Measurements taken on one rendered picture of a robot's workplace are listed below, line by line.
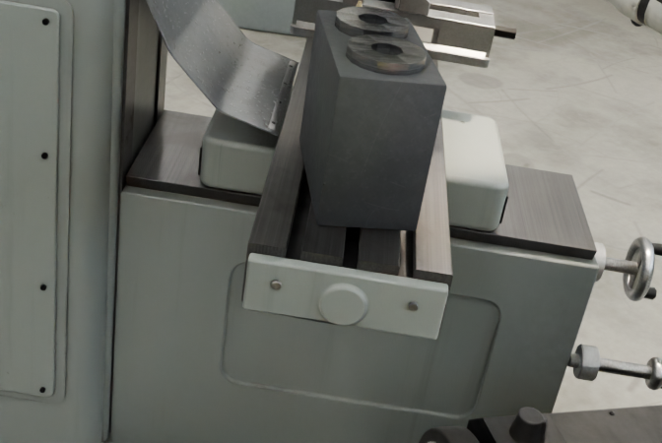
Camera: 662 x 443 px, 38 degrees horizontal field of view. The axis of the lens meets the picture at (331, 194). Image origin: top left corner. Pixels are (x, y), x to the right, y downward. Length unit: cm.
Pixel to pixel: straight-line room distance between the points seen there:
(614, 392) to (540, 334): 98
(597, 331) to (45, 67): 185
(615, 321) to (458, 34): 144
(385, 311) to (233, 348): 69
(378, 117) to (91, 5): 54
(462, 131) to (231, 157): 42
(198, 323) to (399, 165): 71
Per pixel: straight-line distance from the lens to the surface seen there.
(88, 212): 157
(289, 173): 121
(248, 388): 177
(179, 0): 159
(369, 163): 108
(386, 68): 105
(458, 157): 160
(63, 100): 149
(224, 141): 153
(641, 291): 178
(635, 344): 286
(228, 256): 161
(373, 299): 107
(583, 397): 259
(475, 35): 168
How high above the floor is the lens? 153
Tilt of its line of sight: 28 degrees down
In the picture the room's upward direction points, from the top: 9 degrees clockwise
